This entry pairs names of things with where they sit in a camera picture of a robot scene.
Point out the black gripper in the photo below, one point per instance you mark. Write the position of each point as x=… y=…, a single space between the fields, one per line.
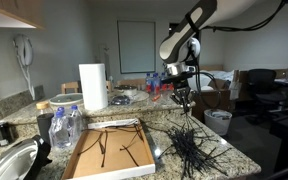
x=181 y=78

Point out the black zip-tie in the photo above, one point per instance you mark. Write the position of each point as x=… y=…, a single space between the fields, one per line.
x=104 y=150
x=90 y=144
x=117 y=127
x=129 y=141
x=130 y=156
x=139 y=131
x=185 y=121
x=192 y=123
x=101 y=146

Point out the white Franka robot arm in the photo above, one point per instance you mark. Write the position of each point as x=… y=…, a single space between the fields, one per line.
x=197 y=20

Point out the pile of black zip-ties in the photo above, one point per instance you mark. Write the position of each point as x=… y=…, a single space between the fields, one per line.
x=190 y=150

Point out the flat brown cardboard box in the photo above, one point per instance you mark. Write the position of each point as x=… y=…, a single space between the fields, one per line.
x=87 y=163

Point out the Fiji water bottle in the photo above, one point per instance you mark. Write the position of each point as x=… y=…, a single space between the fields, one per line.
x=155 y=83
x=164 y=85
x=171 y=86
x=148 y=84

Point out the brown wooden cabinet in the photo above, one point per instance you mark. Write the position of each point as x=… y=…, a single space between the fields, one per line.
x=210 y=103

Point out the orange marker pen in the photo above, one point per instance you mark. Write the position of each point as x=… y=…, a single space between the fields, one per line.
x=156 y=98

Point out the white trash bin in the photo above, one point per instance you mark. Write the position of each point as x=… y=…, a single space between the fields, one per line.
x=217 y=123

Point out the round white plate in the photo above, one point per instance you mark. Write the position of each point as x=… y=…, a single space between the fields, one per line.
x=141 y=96

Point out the wooden chair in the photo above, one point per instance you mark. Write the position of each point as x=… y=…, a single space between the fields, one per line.
x=109 y=86
x=130 y=82
x=70 y=86

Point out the small dark-topped container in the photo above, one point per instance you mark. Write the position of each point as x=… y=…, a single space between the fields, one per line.
x=128 y=90

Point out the black pouch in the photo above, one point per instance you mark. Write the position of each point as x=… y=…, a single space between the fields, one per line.
x=120 y=100

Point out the black office chair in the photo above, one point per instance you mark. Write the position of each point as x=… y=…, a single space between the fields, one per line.
x=262 y=86

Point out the white paper towel roll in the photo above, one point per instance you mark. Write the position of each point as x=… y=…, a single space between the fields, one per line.
x=93 y=86

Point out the clear bottle with blue cap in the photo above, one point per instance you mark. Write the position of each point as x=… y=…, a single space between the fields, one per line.
x=60 y=130
x=75 y=120

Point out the black table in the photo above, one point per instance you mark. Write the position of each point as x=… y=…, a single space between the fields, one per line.
x=287 y=143

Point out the white lidded bowl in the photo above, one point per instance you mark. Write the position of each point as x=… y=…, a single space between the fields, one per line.
x=65 y=99

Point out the dark jar with tan lid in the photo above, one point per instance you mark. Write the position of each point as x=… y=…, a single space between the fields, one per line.
x=44 y=123

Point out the black can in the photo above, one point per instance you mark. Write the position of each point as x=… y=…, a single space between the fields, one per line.
x=0 y=133

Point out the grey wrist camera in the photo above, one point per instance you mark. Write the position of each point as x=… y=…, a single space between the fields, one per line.
x=189 y=68

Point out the white wall phone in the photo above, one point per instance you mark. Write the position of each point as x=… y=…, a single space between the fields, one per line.
x=24 y=50

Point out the wooden wall cabinet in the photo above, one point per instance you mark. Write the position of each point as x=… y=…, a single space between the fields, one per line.
x=14 y=11

